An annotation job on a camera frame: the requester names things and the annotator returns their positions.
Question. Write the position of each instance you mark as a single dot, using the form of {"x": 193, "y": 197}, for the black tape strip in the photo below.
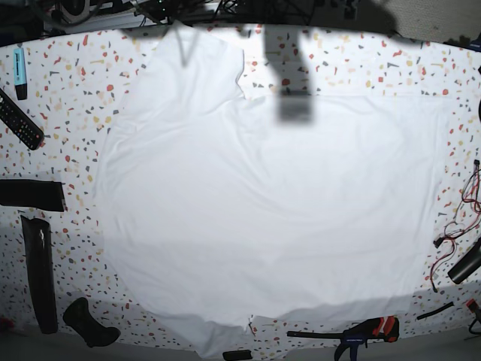
{"x": 44, "y": 195}

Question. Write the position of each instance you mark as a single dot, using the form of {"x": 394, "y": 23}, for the black TV remote control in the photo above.
{"x": 20, "y": 124}

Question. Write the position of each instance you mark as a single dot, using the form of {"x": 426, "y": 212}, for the white T-shirt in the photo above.
{"x": 216, "y": 209}

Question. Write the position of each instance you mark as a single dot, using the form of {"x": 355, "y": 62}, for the long black tube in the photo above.
{"x": 37, "y": 240}

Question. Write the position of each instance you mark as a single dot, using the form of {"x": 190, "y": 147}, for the black cylinder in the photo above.
{"x": 467, "y": 265}

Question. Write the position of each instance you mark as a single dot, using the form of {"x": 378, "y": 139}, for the black orange bar clamp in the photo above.
{"x": 386, "y": 330}

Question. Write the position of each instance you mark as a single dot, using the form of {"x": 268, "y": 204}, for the short black rod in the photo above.
{"x": 435, "y": 311}

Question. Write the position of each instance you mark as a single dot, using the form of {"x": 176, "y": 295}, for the small black rectangular device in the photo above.
{"x": 237, "y": 355}

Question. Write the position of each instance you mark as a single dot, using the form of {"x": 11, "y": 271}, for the small red black connector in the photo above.
{"x": 470, "y": 304}

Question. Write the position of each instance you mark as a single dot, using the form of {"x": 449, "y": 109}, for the blue highlighter marker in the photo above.
{"x": 20, "y": 78}

